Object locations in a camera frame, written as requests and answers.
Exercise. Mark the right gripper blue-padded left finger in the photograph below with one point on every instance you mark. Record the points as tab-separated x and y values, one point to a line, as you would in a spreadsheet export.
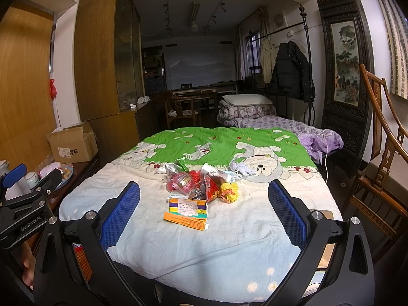
116	213

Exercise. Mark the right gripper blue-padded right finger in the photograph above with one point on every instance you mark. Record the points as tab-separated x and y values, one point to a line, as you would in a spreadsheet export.
291	213

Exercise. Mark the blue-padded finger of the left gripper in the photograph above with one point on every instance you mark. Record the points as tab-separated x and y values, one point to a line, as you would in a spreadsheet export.
11	178
50	182

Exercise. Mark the yellow mesh ball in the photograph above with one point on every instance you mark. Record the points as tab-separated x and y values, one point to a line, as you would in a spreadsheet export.
229	192

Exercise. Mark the green and white snack bag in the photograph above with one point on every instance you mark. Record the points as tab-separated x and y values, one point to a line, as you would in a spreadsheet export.
173	169

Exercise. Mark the pink plastic snack wrapper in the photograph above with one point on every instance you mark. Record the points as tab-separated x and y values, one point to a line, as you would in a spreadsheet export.
180	182

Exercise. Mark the orange and yellow medicine box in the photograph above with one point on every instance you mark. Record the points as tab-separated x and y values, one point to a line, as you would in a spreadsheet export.
188	213

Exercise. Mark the red mesh net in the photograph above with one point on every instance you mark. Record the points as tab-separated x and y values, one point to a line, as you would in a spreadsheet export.
197	180

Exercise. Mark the dark red foil snack bag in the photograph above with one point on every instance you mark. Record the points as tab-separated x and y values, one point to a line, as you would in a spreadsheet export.
211	179

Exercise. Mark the white plastic bag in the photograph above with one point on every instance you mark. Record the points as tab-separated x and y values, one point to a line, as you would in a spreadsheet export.
242	169

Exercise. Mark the person's left hand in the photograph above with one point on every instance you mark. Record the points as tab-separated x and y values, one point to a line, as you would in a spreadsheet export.
28	262

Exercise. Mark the white thermos jug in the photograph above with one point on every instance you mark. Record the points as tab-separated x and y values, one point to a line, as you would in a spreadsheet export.
10	188

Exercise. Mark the white lidded ceramic cup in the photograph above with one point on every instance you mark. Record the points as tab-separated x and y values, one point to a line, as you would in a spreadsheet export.
32	178

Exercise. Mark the dark wooden sideboard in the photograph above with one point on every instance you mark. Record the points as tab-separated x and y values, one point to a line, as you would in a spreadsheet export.
81	171

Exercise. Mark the brown cardboard box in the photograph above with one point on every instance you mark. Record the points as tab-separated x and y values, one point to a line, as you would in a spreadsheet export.
74	144

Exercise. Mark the purple floral bed sheet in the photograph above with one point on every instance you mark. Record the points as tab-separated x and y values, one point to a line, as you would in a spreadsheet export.
317	142

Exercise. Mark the white and green cartoon duvet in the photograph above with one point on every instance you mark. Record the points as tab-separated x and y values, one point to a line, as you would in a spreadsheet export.
244	253

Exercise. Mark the wooden armchair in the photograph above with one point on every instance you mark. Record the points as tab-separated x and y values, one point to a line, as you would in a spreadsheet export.
380	191

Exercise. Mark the red hanging ornament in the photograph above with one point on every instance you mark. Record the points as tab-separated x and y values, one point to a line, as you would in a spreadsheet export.
52	89

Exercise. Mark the tall wooden glass cabinet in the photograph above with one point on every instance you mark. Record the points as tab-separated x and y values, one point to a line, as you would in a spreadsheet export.
108	72

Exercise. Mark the white pillow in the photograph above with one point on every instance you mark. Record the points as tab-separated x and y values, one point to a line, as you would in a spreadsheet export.
247	100

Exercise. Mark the black hanging jacket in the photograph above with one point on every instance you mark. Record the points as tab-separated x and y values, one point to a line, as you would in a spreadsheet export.
291	76

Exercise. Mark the dark wooden desk and chair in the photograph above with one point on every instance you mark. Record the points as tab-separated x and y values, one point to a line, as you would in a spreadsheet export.
196	106

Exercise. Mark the white hanging garment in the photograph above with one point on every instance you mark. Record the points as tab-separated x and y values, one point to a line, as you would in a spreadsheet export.
268	59

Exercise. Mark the dark framed landscape painting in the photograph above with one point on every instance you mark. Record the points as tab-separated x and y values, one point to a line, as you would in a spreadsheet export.
347	41

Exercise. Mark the black metal coat rack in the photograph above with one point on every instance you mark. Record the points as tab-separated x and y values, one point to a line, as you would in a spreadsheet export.
309	113

